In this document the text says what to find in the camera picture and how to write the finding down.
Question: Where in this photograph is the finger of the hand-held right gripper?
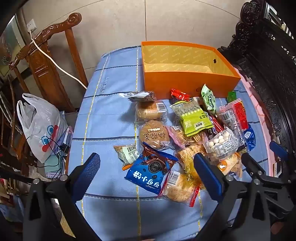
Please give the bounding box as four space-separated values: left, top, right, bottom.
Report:
269 141 289 161
241 153 279 183

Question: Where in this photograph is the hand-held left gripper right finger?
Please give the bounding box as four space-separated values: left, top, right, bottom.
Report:
193 153 272 241

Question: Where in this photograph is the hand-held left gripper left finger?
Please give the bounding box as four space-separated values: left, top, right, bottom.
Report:
23 152 102 241

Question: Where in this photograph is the orange rice cracker packet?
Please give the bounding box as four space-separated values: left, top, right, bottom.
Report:
216 152 243 178

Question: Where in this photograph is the small blue snack packet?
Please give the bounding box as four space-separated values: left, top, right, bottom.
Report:
243 124 257 152

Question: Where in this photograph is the white ball candy packet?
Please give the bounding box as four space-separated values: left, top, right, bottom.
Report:
205 129 240 161

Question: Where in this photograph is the pink-edged cracker packet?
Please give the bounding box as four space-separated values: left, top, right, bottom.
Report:
166 125 193 149

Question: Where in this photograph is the red clear snack packet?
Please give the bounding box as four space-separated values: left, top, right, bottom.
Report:
219 98 249 131

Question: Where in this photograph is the blue cookie packet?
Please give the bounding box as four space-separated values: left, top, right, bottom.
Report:
124 156 172 195

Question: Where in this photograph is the green pea snack packet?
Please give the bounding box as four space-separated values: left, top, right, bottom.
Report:
170 98 214 137

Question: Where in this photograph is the round walnut cake packet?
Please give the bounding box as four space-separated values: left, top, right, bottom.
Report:
139 119 171 149

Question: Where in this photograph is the green white candy packet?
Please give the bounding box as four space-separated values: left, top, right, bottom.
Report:
200 84 218 114

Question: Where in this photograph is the bread bun packet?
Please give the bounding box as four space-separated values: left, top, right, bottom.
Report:
135 101 167 121

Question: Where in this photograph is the small red snack packet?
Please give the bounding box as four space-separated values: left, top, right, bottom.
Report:
170 88 190 102

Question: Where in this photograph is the dark chocolate cake packet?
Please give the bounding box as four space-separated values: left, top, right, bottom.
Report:
119 91 155 103

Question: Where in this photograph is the orange cardboard box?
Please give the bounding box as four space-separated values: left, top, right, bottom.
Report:
141 41 241 100

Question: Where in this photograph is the pink cloth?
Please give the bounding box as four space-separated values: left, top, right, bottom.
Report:
233 67 287 179

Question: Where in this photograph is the blue checked tablecloth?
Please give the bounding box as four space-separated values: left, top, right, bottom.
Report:
66 45 271 241

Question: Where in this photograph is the white plastic bag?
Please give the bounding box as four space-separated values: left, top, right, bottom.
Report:
17 93 70 164

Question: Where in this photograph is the dark carved wooden furniture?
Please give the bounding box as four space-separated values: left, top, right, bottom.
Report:
217 0 296 160

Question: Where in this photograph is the carved wooden chair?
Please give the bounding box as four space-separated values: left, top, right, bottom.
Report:
9 13 89 113

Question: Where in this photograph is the framed picture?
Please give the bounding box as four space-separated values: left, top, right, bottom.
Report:
0 14 27 77

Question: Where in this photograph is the white power cable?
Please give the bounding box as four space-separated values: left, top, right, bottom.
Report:
29 30 88 90

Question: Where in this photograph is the white wall socket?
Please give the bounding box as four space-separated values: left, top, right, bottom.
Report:
26 20 37 33

